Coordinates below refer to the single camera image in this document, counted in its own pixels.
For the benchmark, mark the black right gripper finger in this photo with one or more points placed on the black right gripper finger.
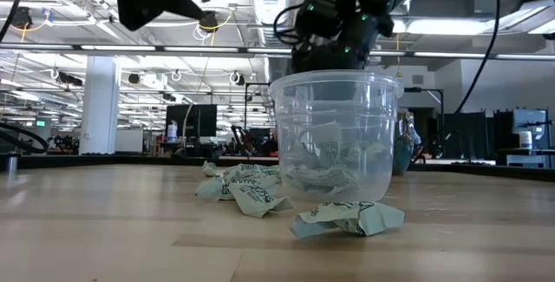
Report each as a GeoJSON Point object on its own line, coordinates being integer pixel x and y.
{"type": "Point", "coordinates": [349, 63]}
{"type": "Point", "coordinates": [312, 60]}

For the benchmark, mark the clear plastic round container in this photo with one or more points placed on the clear plastic round container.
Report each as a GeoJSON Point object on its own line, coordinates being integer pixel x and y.
{"type": "Point", "coordinates": [381, 100]}

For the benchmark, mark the overhead LED light bar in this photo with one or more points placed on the overhead LED light bar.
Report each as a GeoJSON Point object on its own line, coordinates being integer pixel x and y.
{"type": "Point", "coordinates": [195, 49]}

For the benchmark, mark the yellow hanging tag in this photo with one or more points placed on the yellow hanging tag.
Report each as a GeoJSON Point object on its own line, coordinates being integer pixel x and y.
{"type": "Point", "coordinates": [398, 73]}

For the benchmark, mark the glazed ceramic mug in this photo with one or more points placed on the glazed ceramic mug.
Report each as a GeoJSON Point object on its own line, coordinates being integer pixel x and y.
{"type": "Point", "coordinates": [405, 152]}

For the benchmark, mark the black monitor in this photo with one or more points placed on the black monitor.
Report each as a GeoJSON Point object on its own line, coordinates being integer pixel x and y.
{"type": "Point", "coordinates": [191, 121]}

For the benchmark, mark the white wipes canister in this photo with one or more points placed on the white wipes canister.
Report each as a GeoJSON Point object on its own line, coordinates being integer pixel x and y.
{"type": "Point", "coordinates": [172, 132]}

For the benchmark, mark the white building pillar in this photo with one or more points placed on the white building pillar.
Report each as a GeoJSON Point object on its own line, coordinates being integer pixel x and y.
{"type": "Point", "coordinates": [99, 121]}

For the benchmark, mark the white board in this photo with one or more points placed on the white board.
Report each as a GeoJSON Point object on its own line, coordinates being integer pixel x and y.
{"type": "Point", "coordinates": [128, 141]}

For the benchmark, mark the black partition screen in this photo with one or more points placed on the black partition screen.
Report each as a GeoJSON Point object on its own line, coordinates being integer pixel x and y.
{"type": "Point", "coordinates": [472, 134]}

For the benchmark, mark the green exit sign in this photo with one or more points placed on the green exit sign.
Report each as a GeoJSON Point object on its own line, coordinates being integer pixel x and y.
{"type": "Point", "coordinates": [40, 123]}

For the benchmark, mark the white canister blue label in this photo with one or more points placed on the white canister blue label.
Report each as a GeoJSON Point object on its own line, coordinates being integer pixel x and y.
{"type": "Point", "coordinates": [525, 139]}

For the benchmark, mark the grey machine cabinet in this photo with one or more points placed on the grey machine cabinet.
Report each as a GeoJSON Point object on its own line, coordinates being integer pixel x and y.
{"type": "Point", "coordinates": [539, 119]}

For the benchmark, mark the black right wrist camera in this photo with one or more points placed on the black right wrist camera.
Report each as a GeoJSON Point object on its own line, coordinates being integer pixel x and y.
{"type": "Point", "coordinates": [318, 15]}

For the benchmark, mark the silver spiral air duct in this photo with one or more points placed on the silver spiral air duct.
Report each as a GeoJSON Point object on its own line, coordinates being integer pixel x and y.
{"type": "Point", "coordinates": [273, 8]}

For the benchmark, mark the black aluminium table frame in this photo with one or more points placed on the black aluminium table frame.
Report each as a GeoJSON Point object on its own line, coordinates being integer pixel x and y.
{"type": "Point", "coordinates": [65, 160]}

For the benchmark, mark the small silver metal post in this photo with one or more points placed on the small silver metal post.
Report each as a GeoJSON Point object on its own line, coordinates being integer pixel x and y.
{"type": "Point", "coordinates": [11, 167]}

